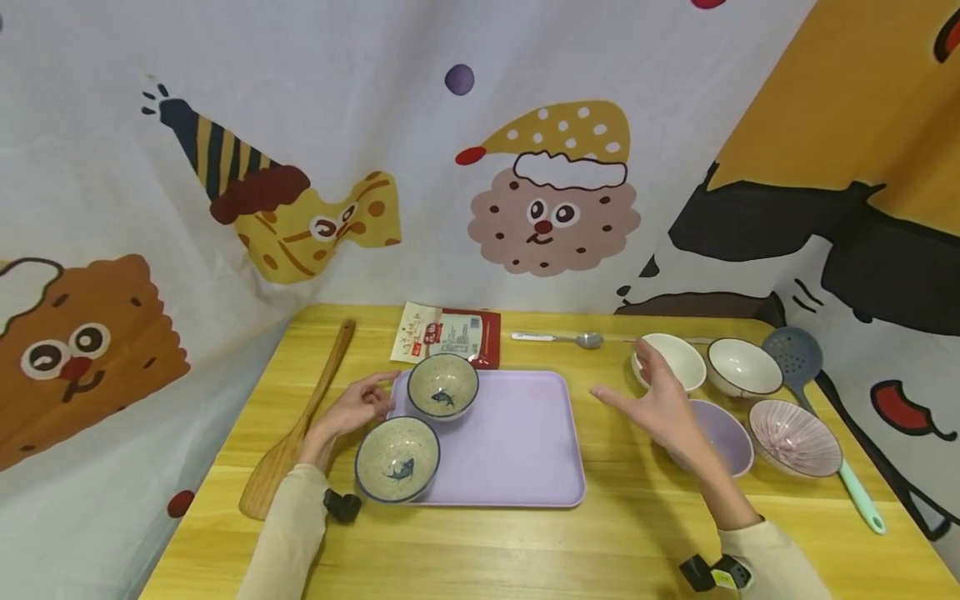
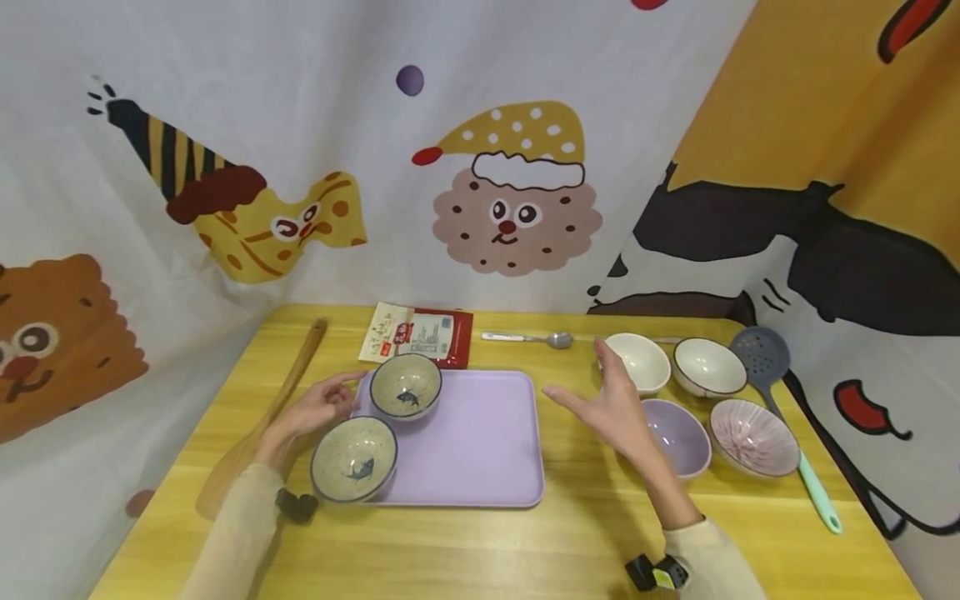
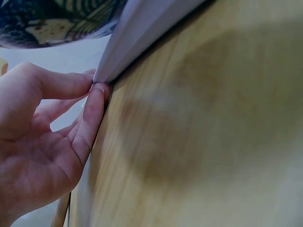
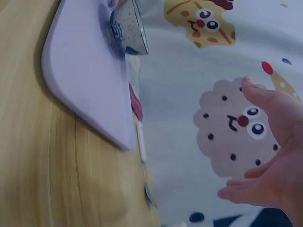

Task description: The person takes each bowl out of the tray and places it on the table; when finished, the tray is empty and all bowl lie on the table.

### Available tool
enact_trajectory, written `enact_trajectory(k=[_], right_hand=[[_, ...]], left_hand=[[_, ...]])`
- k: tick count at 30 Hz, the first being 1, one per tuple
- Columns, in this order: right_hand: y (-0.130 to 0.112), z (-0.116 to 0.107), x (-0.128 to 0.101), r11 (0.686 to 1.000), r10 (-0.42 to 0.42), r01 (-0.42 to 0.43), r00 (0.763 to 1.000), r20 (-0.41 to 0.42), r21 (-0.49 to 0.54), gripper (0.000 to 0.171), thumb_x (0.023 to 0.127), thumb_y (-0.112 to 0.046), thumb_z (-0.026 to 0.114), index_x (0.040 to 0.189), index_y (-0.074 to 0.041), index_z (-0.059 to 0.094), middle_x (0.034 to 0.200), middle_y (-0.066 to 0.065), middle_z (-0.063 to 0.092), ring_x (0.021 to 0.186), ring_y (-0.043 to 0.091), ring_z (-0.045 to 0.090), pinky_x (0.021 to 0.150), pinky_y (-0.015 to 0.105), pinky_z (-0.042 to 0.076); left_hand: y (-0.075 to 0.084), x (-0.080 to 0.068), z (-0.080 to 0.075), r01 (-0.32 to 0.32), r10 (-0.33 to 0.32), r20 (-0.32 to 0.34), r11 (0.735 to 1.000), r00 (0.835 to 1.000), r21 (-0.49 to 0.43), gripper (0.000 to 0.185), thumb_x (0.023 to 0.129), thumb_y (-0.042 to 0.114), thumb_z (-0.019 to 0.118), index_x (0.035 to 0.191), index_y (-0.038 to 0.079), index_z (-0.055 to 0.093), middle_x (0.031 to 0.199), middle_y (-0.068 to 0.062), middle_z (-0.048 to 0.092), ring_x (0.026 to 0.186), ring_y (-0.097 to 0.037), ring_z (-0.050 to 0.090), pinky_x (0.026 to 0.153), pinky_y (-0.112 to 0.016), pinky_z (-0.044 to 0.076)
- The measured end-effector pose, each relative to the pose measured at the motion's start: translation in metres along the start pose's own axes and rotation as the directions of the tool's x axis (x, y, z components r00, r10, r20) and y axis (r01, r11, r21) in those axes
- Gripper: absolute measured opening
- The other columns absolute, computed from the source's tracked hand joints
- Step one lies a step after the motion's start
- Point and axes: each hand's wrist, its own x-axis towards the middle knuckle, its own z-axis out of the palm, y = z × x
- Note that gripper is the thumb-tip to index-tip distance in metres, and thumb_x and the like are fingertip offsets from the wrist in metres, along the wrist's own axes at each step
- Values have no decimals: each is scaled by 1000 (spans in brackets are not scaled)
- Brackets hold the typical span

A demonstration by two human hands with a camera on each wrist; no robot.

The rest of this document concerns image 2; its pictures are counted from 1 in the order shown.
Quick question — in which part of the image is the person's left forearm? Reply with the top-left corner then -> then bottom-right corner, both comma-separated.
178,440 -> 293,600

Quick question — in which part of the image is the red and white packet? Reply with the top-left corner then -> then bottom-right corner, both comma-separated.
357,302 -> 474,370

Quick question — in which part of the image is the speckled fish print bowl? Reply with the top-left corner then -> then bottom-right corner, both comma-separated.
309,416 -> 399,505
368,353 -> 443,422

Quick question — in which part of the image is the person's left hand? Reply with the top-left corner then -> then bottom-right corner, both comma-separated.
258,371 -> 369,468

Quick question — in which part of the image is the white bowl with dark rim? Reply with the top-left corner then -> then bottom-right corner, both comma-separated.
672,337 -> 749,398

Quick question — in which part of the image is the metal spoon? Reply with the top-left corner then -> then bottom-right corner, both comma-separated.
480,331 -> 575,349

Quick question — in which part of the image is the grey slotted turner teal handle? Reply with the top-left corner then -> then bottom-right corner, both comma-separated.
729,326 -> 843,535

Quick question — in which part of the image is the person's right hand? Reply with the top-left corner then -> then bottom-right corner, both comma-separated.
541,337 -> 670,488

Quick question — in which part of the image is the plain white bowl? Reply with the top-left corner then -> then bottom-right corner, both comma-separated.
597,332 -> 673,396

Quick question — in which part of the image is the pink ribbed bowl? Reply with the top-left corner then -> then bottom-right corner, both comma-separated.
709,397 -> 803,479

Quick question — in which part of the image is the wooden spatula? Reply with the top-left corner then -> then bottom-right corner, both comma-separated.
195,318 -> 329,521

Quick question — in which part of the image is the black wrist band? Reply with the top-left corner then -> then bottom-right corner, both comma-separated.
625,553 -> 690,593
275,487 -> 321,526

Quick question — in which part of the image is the person's right forearm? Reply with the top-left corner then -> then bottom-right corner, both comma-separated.
643,468 -> 768,600

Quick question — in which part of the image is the lilac plastic tray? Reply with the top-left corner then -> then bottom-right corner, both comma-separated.
351,370 -> 547,509

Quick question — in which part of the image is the lilac bowl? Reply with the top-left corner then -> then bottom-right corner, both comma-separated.
642,398 -> 713,482

